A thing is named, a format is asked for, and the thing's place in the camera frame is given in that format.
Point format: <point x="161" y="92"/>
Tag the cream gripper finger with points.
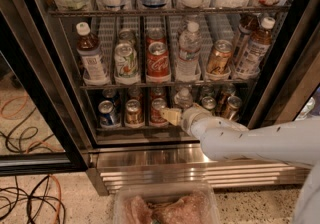
<point x="172" y="115"/>

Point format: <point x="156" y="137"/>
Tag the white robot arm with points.
<point x="295" y="143"/>

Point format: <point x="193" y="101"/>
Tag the red can bottom shelf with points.
<point x="157" y="105"/>

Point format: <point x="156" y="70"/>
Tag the silver can bottom shelf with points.
<point x="209" y="103"/>

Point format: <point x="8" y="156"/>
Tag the blue can bottom shelf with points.
<point x="108" y="114"/>

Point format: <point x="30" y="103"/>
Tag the gold can middle shelf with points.
<point x="219" y="57"/>

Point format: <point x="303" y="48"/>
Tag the water bottle middle shelf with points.
<point x="189" y="46"/>

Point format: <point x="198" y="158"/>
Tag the tea bottle middle left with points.
<point x="89" y="49"/>

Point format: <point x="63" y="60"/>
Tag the tea bottle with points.
<point x="89" y="49"/>
<point x="256" y="47"/>
<point x="247" y="24"/>

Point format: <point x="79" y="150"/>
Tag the stainless steel fridge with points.
<point x="38" y="41"/>

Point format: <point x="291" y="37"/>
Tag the rear tea bottle middle right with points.
<point x="247" y="24"/>

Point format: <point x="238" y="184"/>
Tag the gold can bottom left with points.
<point x="134" y="115"/>

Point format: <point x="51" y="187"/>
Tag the gold can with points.
<point x="134" y="115"/>
<point x="232" y="108"/>

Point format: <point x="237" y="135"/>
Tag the red cola can middle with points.
<point x="157" y="60"/>

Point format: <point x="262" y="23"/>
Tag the gold can bottom right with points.
<point x="232" y="108"/>

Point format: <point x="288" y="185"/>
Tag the white green can middle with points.
<point x="126" y="61"/>

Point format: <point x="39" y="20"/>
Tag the clear plastic container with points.
<point x="166" y="203"/>

